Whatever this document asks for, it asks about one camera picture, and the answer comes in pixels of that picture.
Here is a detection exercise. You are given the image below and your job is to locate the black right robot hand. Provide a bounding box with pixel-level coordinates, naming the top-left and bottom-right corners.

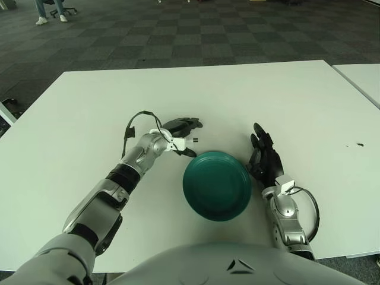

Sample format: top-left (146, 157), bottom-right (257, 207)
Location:
top-left (245, 122), bottom-right (284, 188)

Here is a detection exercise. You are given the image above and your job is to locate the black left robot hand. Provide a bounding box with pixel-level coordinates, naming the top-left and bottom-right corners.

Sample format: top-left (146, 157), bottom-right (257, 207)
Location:
top-left (161, 118), bottom-right (204, 159)

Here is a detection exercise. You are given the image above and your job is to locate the green round plate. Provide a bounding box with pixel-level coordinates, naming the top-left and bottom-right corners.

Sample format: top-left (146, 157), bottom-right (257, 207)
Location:
top-left (182, 151), bottom-right (253, 222)

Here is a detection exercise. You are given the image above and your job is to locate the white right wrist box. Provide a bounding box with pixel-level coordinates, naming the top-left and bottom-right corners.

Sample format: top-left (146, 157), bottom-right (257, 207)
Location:
top-left (274, 175), bottom-right (297, 195)

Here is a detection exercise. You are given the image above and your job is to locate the grey robot torso shell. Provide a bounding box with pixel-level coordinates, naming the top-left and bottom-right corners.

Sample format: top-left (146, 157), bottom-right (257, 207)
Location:
top-left (109, 242), bottom-right (378, 285)

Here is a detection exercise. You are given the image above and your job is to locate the white neighbouring table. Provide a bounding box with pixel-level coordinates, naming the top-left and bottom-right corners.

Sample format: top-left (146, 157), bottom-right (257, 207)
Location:
top-left (331, 63), bottom-right (380, 109)

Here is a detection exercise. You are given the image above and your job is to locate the black office chair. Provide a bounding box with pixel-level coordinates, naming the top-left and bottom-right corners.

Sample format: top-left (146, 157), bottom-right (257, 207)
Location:
top-left (44, 0), bottom-right (78, 17)

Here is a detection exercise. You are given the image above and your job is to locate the white side table edge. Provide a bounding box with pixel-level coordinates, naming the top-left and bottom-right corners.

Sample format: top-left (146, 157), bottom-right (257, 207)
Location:
top-left (0, 100), bottom-right (18, 127)

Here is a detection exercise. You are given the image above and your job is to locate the seated person in jeans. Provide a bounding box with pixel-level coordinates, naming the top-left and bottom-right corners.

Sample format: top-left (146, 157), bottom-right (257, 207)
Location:
top-left (34, 0), bottom-right (68, 26)

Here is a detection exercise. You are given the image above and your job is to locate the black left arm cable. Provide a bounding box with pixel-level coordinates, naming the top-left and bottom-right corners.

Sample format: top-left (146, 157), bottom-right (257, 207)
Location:
top-left (121, 110), bottom-right (167, 158)

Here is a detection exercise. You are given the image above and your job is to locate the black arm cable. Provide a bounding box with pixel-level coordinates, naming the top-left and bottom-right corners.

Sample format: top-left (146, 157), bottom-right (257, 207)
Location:
top-left (121, 110), bottom-right (167, 158)
top-left (292, 186), bottom-right (321, 241)

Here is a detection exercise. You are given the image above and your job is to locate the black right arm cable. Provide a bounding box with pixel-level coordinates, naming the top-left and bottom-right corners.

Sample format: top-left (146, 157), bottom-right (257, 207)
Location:
top-left (292, 186), bottom-right (321, 241)

